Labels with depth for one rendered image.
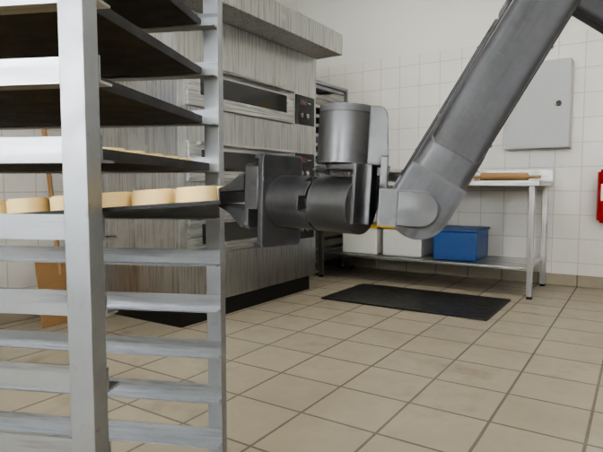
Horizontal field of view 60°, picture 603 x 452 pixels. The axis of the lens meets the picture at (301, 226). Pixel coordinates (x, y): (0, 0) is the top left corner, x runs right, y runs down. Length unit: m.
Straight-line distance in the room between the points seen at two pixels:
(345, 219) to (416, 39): 4.93
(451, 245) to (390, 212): 3.96
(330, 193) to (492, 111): 0.17
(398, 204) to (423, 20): 4.96
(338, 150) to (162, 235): 2.71
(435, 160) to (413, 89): 4.80
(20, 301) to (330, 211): 0.40
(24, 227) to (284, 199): 0.32
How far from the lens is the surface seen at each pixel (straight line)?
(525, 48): 0.54
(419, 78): 5.30
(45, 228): 0.68
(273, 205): 0.55
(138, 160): 0.76
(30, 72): 0.70
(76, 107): 0.63
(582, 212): 4.89
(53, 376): 0.72
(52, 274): 3.50
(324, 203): 0.51
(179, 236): 3.08
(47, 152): 0.68
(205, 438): 1.15
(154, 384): 1.15
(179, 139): 3.08
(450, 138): 0.51
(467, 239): 4.41
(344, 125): 0.51
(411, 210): 0.48
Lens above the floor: 0.83
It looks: 4 degrees down
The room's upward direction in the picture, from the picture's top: straight up
